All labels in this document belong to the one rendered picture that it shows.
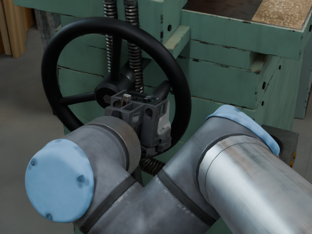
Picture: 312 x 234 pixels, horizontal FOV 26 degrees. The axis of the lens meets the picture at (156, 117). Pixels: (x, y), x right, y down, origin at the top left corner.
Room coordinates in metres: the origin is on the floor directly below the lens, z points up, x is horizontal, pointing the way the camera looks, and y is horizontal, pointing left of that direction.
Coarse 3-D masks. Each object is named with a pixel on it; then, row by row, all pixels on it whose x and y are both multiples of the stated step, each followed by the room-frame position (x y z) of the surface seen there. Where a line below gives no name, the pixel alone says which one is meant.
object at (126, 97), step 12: (120, 96) 0.82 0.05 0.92; (132, 96) 0.83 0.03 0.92; (144, 96) 0.82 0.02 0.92; (108, 108) 0.75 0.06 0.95; (120, 108) 0.76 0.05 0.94; (132, 108) 0.79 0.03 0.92; (144, 108) 0.79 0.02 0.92; (156, 108) 0.78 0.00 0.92; (132, 120) 0.75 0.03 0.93; (144, 120) 0.78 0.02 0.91; (156, 120) 0.78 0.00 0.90; (144, 132) 0.77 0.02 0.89; (156, 132) 0.81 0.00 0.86; (144, 144) 0.77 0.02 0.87; (156, 144) 0.78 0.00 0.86
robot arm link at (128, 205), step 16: (112, 192) 0.58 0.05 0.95; (128, 192) 0.58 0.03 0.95; (144, 192) 0.59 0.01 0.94; (160, 192) 0.58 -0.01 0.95; (96, 208) 0.56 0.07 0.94; (112, 208) 0.56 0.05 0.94; (128, 208) 0.56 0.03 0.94; (144, 208) 0.57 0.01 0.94; (160, 208) 0.56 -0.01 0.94; (176, 208) 0.56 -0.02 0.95; (96, 224) 0.55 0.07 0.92; (112, 224) 0.55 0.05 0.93; (128, 224) 0.55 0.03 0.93; (144, 224) 0.55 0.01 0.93; (160, 224) 0.55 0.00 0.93; (176, 224) 0.55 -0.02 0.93; (192, 224) 0.55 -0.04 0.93
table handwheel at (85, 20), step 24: (72, 24) 1.01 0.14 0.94; (96, 24) 0.99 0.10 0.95; (120, 24) 0.98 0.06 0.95; (48, 48) 1.03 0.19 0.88; (120, 48) 0.99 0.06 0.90; (144, 48) 0.96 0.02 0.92; (48, 72) 1.03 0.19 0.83; (120, 72) 1.03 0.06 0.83; (168, 72) 0.94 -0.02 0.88; (48, 96) 1.03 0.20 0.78; (72, 96) 1.03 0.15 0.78; (96, 96) 0.98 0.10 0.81; (72, 120) 1.02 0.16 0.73
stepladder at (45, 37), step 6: (36, 12) 2.07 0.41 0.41; (42, 12) 2.08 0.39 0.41; (48, 12) 2.05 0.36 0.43; (42, 18) 2.07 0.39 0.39; (48, 18) 2.05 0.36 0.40; (54, 18) 2.05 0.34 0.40; (60, 18) 2.08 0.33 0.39; (42, 24) 2.07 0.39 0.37; (48, 24) 2.10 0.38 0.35; (54, 24) 2.04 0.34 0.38; (60, 24) 2.07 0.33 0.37; (42, 30) 2.07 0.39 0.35; (48, 30) 2.09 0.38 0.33; (54, 30) 2.04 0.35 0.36; (42, 36) 2.07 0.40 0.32; (48, 36) 2.08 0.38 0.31; (42, 42) 2.07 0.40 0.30; (54, 114) 2.04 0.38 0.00
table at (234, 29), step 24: (24, 0) 1.26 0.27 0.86; (48, 0) 1.24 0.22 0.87; (72, 0) 1.22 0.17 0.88; (192, 0) 1.17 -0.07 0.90; (216, 0) 1.17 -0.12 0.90; (240, 0) 1.17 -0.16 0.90; (192, 24) 1.13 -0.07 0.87; (216, 24) 1.11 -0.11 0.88; (240, 24) 1.09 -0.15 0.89; (264, 24) 1.08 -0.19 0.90; (168, 48) 1.05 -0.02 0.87; (240, 48) 1.09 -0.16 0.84; (264, 48) 1.08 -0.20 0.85; (288, 48) 1.06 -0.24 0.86
